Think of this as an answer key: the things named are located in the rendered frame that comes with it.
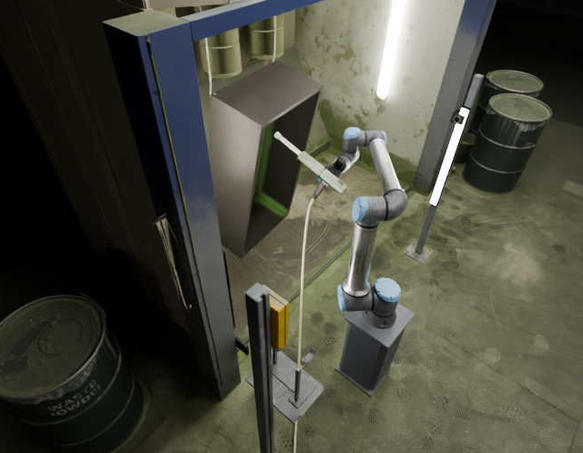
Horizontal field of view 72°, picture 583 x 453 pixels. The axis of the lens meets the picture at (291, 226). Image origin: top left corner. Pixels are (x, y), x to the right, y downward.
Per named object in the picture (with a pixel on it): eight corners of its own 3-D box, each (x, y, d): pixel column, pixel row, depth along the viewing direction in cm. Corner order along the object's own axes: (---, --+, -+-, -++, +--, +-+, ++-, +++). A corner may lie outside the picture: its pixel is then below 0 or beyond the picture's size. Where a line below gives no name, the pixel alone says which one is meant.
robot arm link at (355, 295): (369, 316, 225) (392, 208, 180) (339, 317, 225) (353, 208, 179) (364, 296, 238) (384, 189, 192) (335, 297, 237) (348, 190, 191)
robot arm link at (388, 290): (399, 315, 228) (405, 297, 216) (368, 316, 227) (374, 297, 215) (393, 294, 239) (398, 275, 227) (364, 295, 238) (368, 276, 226)
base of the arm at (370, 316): (401, 314, 240) (405, 304, 234) (384, 334, 230) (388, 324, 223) (375, 297, 249) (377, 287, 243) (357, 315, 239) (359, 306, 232)
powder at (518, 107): (492, 92, 417) (493, 91, 416) (550, 103, 400) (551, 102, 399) (486, 114, 381) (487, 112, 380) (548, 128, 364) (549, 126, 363)
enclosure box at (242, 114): (206, 233, 304) (209, 93, 213) (255, 192, 340) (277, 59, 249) (241, 259, 295) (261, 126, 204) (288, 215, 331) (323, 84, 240)
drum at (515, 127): (465, 160, 477) (492, 88, 416) (516, 173, 459) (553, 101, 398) (456, 187, 439) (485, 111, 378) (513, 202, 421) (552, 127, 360)
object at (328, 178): (332, 208, 228) (349, 183, 210) (328, 213, 225) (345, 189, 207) (269, 155, 234) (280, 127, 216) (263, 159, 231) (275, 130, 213)
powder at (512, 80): (550, 84, 434) (551, 83, 433) (526, 98, 408) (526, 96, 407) (503, 68, 463) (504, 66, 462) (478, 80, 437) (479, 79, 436)
